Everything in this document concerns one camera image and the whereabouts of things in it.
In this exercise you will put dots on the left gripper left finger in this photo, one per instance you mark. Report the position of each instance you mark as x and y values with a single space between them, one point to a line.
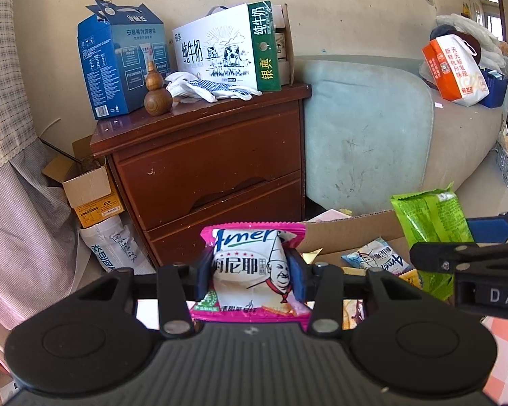
177 284

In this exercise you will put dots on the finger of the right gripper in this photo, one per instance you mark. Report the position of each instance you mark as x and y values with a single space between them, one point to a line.
445 257
492 229

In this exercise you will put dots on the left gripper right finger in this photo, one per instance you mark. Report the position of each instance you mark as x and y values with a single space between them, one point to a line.
323 284

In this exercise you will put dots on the green snack pack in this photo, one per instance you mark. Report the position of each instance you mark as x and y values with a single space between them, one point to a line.
431 216

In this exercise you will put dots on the blue white Amer snack pack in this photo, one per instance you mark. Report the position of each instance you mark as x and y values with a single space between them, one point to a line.
378 254

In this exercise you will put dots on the pink white Amer snack pack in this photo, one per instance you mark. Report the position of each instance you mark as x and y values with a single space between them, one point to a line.
252 278

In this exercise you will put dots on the croissant snack pack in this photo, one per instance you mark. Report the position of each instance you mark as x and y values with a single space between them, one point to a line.
353 314

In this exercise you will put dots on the yellow waffle snack pack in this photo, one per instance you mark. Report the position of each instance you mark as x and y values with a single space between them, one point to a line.
412 277

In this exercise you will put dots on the cut milk carton box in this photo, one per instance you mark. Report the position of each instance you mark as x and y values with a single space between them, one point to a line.
338 237

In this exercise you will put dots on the white printed bag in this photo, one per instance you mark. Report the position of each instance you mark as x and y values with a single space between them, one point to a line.
114 245

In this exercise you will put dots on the light blue sofa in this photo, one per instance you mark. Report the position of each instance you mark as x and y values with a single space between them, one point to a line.
371 130

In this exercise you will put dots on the dark wooden nightstand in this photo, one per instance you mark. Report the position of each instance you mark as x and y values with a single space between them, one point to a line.
205 164

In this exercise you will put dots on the orange white paper bag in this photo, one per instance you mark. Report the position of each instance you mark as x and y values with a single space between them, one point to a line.
452 65

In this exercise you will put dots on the checkered pink fabric cover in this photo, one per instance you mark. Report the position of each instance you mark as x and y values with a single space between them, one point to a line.
40 246

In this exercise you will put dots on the open small cardboard box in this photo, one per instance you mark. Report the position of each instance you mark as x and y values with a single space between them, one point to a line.
87 183

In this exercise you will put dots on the wooden gourd ornament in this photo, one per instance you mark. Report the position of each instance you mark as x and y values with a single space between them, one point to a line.
158 100

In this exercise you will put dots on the white work gloves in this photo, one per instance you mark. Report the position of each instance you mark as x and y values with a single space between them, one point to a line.
187 88

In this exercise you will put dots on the grey white carton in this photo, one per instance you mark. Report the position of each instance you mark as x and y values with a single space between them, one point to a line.
284 43

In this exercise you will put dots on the white green milk carton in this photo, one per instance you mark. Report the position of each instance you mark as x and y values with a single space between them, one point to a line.
235 45

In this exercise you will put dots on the blue gift box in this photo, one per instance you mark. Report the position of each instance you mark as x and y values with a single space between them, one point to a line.
116 43

